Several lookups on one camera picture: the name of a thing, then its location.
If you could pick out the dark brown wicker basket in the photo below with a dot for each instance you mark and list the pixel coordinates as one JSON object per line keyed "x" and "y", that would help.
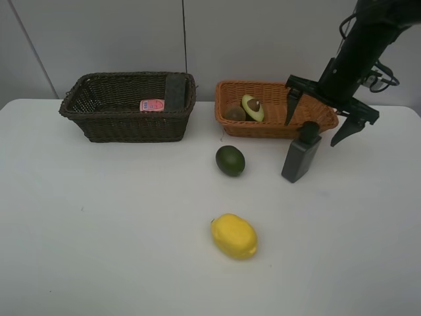
{"x": 105, "y": 106}

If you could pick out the brown kiwi fruit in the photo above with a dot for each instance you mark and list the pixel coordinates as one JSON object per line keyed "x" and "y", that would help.
{"x": 235, "y": 113}

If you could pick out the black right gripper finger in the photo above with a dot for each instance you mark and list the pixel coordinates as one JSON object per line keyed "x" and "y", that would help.
{"x": 293, "y": 99}
{"x": 352, "y": 125}

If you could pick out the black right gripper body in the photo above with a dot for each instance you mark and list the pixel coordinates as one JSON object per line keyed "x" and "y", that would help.
{"x": 335, "y": 93}

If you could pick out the black whiteboard eraser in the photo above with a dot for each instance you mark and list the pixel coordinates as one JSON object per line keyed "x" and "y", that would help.
{"x": 174, "y": 96}

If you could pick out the pink bottle white cap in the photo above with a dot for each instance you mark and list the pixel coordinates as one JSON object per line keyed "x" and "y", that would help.
{"x": 151, "y": 105}

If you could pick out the orange wicker basket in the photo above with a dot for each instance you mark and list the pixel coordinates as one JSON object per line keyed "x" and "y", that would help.
{"x": 273, "y": 96}

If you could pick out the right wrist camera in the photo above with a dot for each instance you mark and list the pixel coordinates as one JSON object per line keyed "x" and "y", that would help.
{"x": 373, "y": 80}

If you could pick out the halved avocado with pit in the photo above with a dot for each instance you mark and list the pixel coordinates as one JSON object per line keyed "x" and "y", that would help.
{"x": 253, "y": 108}

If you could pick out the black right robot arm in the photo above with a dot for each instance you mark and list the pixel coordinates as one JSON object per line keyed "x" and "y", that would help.
{"x": 377, "y": 25}

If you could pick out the dark green whole avocado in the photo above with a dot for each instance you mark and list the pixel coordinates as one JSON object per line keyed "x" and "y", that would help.
{"x": 230, "y": 160}

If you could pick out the yellow lemon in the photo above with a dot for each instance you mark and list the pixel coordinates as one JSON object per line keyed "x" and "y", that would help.
{"x": 234, "y": 236}

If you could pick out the dark grey pump bottle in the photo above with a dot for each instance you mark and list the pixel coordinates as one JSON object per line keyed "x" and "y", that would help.
{"x": 301, "y": 151}

